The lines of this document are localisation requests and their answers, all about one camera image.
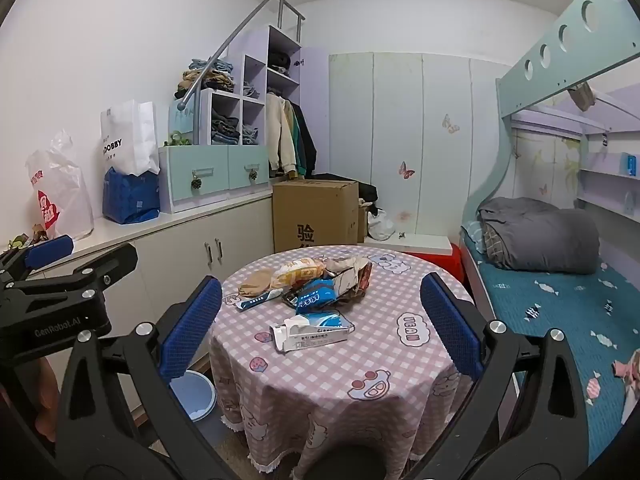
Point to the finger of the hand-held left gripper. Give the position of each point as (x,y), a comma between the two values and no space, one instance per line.
(50,250)
(110,262)

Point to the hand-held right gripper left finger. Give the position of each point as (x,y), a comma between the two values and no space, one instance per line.
(192,330)

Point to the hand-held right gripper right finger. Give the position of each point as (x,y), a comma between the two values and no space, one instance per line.
(450,325)

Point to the light blue trash bin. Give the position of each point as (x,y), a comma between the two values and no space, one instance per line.
(192,395)

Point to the beige nylon sock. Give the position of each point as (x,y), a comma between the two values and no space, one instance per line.
(257,282)

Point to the red snack wrapper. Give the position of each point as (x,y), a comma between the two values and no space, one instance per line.
(367,275)

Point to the white tissue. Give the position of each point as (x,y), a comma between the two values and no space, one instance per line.
(295,321)

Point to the white carton box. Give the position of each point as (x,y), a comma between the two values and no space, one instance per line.
(310,338)

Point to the yellow white bread bag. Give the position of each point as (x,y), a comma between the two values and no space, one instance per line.
(300,272)

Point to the light blue tissue packet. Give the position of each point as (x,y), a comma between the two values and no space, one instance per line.
(327,321)

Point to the blue snack wrapper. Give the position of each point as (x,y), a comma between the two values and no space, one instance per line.
(315,296)

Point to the person's left hand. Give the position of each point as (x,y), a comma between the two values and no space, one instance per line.
(46,390)

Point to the small brown packet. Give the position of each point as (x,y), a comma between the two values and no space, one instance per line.
(39,231)

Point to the small green packet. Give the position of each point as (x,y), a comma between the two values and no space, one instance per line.
(15,241)

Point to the white floor cabinet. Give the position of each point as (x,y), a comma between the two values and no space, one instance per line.
(175,250)

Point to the white plastic bag red print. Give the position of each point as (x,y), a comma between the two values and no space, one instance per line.
(65,185)

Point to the blue patterned bag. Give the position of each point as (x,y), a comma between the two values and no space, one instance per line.
(130,197)

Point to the plaid cloth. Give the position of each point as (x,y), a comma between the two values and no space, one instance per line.
(492,245)

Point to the light blue pillow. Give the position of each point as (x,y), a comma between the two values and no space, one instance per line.
(472,235)

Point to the round table, pink checkered cloth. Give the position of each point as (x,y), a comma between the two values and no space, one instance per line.
(350,375)

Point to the teal candy print bedsheet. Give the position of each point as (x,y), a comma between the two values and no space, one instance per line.
(560,305)

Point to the faded pink butterfly sticker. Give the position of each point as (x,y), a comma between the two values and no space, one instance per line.
(402,216)

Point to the small white plastic bag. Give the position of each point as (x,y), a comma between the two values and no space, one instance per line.
(381,225)

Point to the teal drawer unit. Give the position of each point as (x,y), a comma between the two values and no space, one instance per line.
(200,170)

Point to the grey blanket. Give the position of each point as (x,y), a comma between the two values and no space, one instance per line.
(545,235)

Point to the white paper bag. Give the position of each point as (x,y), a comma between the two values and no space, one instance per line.
(127,130)

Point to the small cardboard box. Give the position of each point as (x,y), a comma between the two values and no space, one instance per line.
(362,222)

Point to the green plant decoration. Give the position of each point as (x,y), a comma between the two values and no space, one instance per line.
(176,136)

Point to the black cloth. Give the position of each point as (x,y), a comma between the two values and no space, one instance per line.
(369,192)

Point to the pale teal panel box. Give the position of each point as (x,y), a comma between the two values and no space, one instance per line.
(182,117)

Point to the large cardboard box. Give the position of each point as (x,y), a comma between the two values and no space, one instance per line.
(315,210)

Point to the folded dark jeans stack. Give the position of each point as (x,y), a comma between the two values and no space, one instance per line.
(225,130)

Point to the folded blue grey clothes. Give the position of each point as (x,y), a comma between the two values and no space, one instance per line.
(250,136)

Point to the pale butterfly sticker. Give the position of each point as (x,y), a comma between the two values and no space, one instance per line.
(450,123)

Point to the pile of folded clothes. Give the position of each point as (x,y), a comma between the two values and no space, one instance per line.
(210,77)

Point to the cream hanging jacket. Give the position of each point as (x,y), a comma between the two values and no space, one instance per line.
(280,135)

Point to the black hanging jacket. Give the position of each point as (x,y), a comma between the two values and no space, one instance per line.
(309,145)

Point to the green hanging jacket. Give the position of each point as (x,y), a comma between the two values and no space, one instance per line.
(298,135)

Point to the small blue box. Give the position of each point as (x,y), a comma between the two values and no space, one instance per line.
(629,164)

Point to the purple shelf unit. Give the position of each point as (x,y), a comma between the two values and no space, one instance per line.
(316,110)

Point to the folded black clothes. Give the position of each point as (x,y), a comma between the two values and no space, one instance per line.
(279,62)

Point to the brown hanging cloth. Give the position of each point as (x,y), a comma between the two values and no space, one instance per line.
(582,97)

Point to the teal bunk bed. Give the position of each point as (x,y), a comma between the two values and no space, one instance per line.
(555,77)

